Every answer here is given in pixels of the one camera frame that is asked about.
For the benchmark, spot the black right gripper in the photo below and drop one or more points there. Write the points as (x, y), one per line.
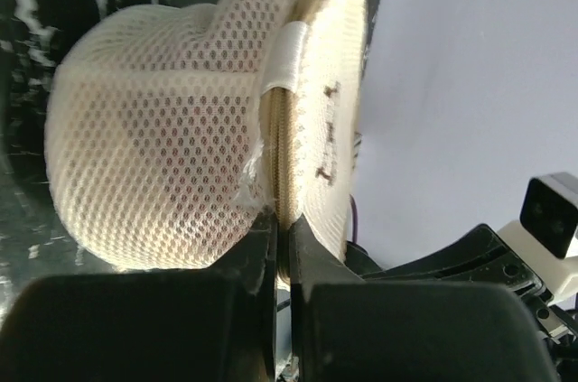
(481, 256)

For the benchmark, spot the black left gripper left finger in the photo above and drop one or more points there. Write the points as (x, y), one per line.
(211, 324)

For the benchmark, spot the white mesh cylindrical laundry bag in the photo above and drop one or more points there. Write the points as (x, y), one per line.
(170, 130)

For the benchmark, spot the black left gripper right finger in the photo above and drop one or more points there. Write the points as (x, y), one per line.
(348, 329)

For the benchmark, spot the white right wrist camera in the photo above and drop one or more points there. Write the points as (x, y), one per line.
(544, 237)

